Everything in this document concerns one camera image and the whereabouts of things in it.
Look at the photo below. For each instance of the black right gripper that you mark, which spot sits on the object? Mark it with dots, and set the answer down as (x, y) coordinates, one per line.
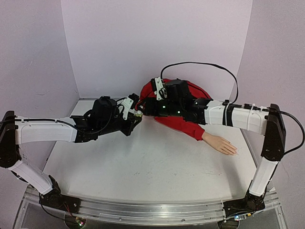
(147, 109)

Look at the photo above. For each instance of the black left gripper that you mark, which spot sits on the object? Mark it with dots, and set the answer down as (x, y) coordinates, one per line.
(132, 124)

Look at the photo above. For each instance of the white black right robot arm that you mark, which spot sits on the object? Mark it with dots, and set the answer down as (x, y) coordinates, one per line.
(265, 121)

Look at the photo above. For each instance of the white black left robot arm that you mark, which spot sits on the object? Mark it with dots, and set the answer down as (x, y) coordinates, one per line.
(16, 131)

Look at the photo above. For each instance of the mannequin hand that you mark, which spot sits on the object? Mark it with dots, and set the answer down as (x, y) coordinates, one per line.
(219, 144)

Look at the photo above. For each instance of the red black sports jacket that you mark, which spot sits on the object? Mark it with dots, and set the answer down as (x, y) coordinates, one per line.
(191, 129)

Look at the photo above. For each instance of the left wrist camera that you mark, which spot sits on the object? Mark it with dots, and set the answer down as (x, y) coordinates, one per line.
(106, 108)

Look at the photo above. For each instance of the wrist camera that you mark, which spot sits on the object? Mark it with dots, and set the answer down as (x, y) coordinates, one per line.
(173, 90)
(106, 108)

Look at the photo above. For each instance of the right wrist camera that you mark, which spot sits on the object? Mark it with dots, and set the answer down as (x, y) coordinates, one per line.
(173, 90)

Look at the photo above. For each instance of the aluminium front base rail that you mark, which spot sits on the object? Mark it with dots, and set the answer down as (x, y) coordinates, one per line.
(36, 212)

